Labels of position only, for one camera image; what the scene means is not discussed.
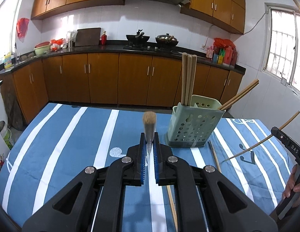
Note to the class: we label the left window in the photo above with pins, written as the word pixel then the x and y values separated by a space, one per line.
pixel 9 10

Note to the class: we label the blue white striped tablecloth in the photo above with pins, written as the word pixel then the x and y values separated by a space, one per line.
pixel 62 140

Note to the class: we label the yellow detergent bottle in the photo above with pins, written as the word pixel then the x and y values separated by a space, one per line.
pixel 8 61

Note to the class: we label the green bowl red lid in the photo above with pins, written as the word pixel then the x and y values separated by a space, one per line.
pixel 42 48

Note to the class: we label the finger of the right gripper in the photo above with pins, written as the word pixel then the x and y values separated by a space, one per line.
pixel 279 134

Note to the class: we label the red plastic bag hanging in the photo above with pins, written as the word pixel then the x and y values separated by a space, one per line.
pixel 22 28

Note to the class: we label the right hand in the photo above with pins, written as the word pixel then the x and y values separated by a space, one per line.
pixel 292 186

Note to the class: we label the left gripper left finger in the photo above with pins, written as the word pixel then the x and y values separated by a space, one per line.
pixel 94 199

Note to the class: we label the red bottle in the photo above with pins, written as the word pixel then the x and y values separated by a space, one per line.
pixel 103 38

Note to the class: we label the gas stove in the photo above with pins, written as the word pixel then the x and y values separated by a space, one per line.
pixel 151 49

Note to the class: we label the black wok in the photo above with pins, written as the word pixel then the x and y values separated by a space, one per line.
pixel 139 39

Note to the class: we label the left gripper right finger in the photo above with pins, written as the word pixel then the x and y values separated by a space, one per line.
pixel 205 199

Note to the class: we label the window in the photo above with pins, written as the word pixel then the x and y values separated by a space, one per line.
pixel 282 56
pixel 9 10

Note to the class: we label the right window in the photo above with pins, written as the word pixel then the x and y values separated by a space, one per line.
pixel 282 56

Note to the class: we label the lidded cooking pot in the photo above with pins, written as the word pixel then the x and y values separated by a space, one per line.
pixel 166 41

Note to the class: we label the green perforated utensil holder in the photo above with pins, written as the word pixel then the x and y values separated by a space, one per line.
pixel 191 126

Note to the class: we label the red bag on counter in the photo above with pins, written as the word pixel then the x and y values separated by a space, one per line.
pixel 56 45

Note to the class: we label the black countertop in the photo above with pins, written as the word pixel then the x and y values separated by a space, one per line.
pixel 116 46

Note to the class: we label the dark cutting board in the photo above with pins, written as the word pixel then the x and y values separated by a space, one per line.
pixel 88 37

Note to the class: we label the lower wooden cabinets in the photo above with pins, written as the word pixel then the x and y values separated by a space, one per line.
pixel 107 78

